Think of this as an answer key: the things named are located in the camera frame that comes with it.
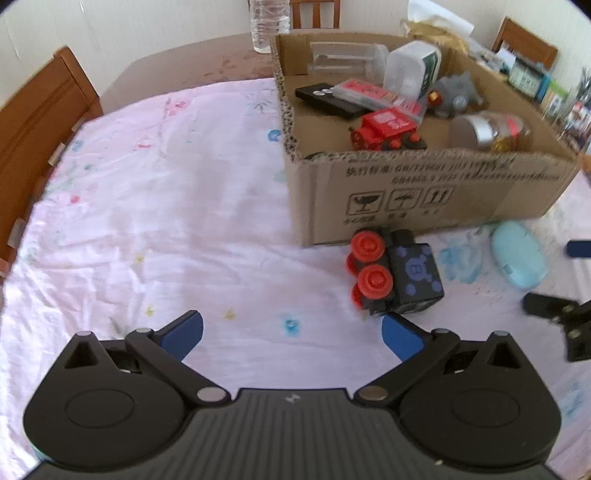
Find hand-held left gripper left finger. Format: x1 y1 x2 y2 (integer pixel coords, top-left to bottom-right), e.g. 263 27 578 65
64 310 230 407

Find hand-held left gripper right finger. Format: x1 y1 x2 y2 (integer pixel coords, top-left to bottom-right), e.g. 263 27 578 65
353 310 523 407

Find light blue case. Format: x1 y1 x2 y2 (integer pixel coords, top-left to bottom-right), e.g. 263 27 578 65
490 220 550 291

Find black toy train red wheels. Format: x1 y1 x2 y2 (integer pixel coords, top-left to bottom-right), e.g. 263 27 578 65
346 226 447 317

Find brown cardboard box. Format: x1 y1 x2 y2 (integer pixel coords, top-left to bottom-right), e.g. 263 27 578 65
271 31 582 248

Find gold-filled jar silver lid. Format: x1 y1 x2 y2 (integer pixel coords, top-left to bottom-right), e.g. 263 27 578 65
448 110 533 152

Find grey plush toy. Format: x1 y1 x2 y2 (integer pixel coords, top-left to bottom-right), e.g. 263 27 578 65
425 71 488 120

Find pink card pack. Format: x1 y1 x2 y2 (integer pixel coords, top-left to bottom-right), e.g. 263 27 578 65
332 79 428 125

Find black remote control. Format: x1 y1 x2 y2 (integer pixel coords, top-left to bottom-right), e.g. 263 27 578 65
295 82 366 121

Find green small box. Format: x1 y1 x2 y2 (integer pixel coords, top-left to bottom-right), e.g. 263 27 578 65
536 72 569 106

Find glass jar black lid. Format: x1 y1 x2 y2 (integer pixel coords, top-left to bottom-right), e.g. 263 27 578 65
508 57 544 93

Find wooden chair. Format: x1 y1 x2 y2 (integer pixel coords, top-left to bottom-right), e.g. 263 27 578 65
491 17 559 70
288 0 342 30
0 45 103 278

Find white plastic jar green label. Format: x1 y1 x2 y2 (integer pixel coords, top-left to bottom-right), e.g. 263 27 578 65
383 40 443 100

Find yellowish snack packet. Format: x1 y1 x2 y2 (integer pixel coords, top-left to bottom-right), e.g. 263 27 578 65
406 18 476 52

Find clear plastic container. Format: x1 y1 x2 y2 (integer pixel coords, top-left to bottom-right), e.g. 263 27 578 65
307 41 390 86

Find clear water bottle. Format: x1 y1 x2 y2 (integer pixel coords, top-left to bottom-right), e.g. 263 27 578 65
249 0 292 54

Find wooden chair back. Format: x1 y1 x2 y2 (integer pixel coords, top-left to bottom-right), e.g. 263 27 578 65
288 0 342 30

